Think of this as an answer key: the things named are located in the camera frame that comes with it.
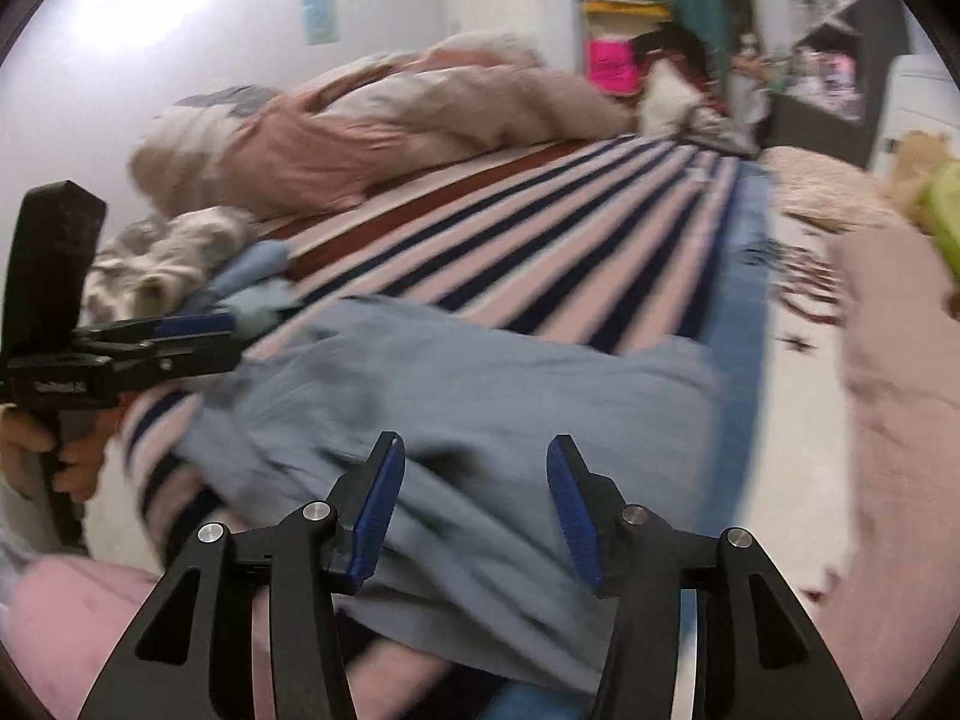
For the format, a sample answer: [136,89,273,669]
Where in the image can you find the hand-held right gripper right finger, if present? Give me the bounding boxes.
[546,435,863,720]

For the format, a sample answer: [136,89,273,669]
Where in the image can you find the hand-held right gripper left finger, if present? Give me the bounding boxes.
[79,431,406,720]

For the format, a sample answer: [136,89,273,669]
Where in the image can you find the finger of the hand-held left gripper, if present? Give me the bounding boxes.
[105,330,245,392]
[75,313,237,346]

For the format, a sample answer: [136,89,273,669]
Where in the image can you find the blue-grey pants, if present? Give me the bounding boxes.
[172,296,725,695]

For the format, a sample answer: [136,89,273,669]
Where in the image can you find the person's left hand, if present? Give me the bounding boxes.
[0,416,102,502]

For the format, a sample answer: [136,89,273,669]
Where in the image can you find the white patterned garment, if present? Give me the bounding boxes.
[82,206,260,323]

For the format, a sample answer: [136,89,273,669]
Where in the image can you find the light blue garment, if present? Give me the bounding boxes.
[184,240,305,338]

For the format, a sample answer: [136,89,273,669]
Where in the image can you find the pink and beige duvet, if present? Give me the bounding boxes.
[127,34,638,222]

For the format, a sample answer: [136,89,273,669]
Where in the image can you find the person's pink pajama leg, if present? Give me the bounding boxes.
[0,555,263,720]

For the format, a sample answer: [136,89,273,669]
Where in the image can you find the striped printed blanket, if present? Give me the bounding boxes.
[82,131,848,720]

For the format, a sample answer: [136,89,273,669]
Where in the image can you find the pink ribbed pillow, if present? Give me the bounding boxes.
[829,229,960,698]

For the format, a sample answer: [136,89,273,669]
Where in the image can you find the floral pillow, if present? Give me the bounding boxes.
[761,146,912,233]

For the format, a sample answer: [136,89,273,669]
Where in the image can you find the white puffy jacket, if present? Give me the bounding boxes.
[637,60,702,136]

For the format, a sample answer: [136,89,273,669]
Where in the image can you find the pink shopping bag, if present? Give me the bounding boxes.
[587,37,640,95]

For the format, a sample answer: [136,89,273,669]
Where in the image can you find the green avocado plush toy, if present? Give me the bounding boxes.
[919,161,960,316]

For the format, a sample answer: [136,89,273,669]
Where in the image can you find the pile of dark clothes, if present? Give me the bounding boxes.
[630,22,732,117]

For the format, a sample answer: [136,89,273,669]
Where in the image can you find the dark tall bookshelf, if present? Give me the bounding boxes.
[772,0,912,166]

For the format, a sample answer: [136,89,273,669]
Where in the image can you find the brown plush toy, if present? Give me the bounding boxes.
[885,131,957,203]

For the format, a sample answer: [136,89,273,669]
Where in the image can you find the yellow topped shelf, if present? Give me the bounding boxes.
[583,0,672,38]

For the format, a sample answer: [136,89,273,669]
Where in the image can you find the white bed headboard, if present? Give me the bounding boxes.
[866,52,960,173]

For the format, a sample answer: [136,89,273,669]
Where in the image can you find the small blue wall poster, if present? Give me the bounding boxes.
[302,0,338,46]

